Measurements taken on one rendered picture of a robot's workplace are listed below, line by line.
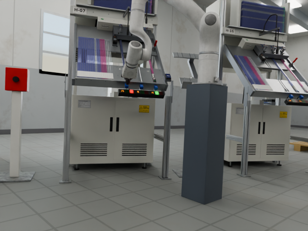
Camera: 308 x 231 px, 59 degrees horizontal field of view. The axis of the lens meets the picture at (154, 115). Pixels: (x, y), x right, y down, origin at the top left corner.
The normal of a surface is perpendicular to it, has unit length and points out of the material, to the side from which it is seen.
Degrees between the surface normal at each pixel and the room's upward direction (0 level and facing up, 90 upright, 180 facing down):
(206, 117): 90
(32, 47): 90
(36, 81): 90
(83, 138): 90
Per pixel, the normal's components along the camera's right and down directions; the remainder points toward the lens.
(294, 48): -0.73, -0.01
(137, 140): 0.28, 0.04
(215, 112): 0.68, 0.06
